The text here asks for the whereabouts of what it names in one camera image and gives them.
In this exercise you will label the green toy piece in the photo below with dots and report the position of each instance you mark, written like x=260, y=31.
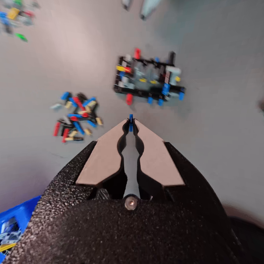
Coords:
x=21, y=37

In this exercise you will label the toy parts inside bin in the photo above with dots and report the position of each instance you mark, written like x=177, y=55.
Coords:
x=9, y=235

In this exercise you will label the black toy brick gear assembly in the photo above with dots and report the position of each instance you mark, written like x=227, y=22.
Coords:
x=148, y=82

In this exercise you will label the blue toy connector pin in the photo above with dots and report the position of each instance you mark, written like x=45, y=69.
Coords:
x=131, y=125

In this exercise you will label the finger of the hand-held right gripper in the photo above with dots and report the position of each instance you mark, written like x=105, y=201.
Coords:
x=150, y=7
x=126, y=4

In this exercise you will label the pile of toy connector pins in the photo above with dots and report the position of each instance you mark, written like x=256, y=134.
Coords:
x=78, y=117

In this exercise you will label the yellow toy axle red tip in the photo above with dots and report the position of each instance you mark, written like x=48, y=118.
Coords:
x=121, y=68

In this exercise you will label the blue plastic bin with tag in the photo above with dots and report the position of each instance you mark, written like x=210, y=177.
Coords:
x=18, y=208

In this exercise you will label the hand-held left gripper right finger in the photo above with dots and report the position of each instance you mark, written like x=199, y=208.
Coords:
x=160, y=163

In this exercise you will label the heap of mixed toy parts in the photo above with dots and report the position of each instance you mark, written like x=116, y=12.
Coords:
x=14, y=16

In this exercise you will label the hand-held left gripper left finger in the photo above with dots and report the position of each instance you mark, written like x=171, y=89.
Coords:
x=101, y=160

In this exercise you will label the grey desk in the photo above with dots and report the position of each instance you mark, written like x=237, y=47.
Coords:
x=206, y=123

